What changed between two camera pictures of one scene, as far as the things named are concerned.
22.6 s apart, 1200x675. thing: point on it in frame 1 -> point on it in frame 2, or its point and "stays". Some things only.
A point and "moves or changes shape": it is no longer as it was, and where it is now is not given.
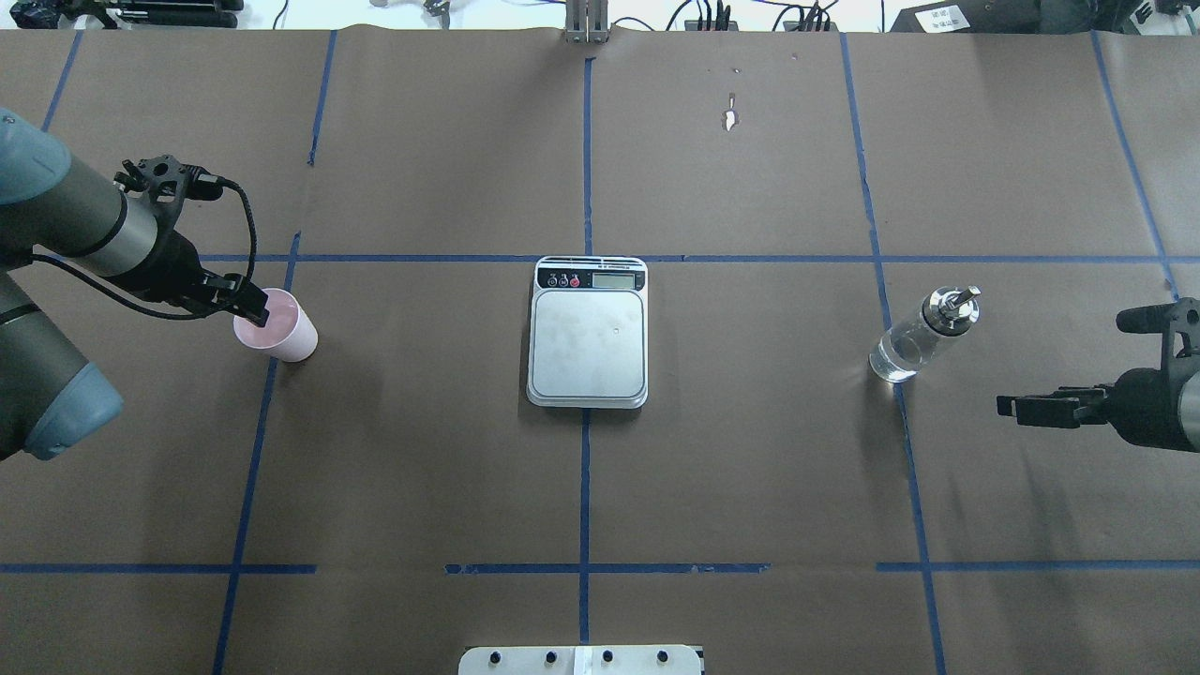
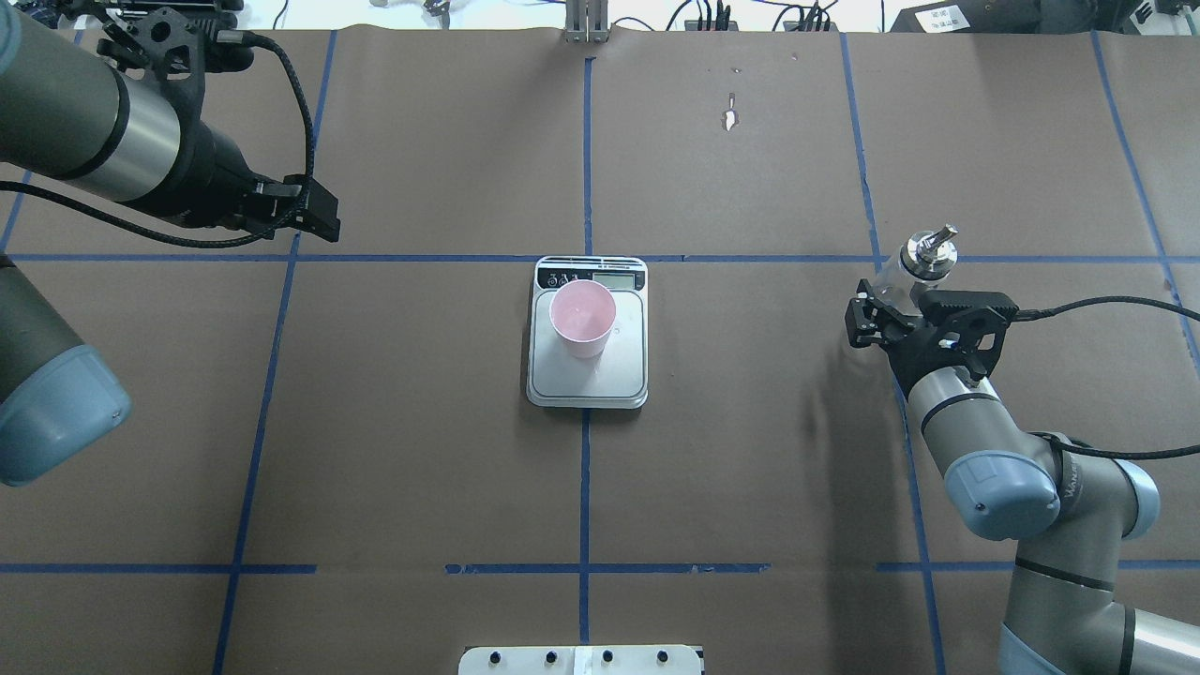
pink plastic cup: [288, 335] -> [583, 313]
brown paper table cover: [370, 508] stays
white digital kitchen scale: [588, 333] stays
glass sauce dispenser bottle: [945, 311] moves or changes shape
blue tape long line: [899, 389] stays
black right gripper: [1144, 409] -> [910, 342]
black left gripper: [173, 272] -> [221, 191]
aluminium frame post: [587, 21] stays
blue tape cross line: [1063, 259] stays
